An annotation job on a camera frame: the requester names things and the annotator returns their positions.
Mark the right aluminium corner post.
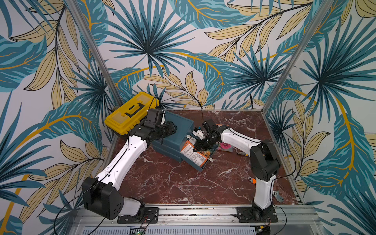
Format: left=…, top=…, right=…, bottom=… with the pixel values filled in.
left=261, top=0, right=334, bottom=115

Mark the aluminium corner post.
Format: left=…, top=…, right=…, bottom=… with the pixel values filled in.
left=66, top=0, right=123, bottom=106
left=261, top=0, right=334, bottom=115

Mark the teal three-drawer cabinet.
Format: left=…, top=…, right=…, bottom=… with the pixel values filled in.
left=152, top=111, right=194, bottom=163

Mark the pink flower seed bag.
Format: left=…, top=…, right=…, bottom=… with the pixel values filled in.
left=217, top=143, right=233, bottom=152

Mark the aluminium front rail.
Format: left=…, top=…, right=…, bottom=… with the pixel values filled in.
left=69, top=204, right=325, bottom=235

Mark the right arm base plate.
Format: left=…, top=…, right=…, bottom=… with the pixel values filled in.
left=236, top=206, right=279, bottom=224

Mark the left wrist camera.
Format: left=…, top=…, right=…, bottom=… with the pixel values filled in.
left=144, top=109, right=165, bottom=129

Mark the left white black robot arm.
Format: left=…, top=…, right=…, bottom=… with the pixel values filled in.
left=82, top=121, right=177, bottom=220

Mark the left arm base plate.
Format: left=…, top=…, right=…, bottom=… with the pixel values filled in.
left=117, top=207, right=159, bottom=225

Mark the yellow black toolbox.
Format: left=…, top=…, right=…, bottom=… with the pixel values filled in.
left=104, top=92, right=160, bottom=136

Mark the orange vegetable seed bag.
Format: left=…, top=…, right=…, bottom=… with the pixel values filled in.
left=180, top=140, right=212, bottom=168

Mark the left aluminium corner post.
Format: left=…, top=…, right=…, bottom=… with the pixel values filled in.
left=66, top=0, right=123, bottom=106

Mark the teal drawer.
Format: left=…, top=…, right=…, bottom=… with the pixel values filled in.
left=180, top=137, right=218, bottom=172

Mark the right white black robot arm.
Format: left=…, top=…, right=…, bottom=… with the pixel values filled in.
left=193, top=125, right=281, bottom=210

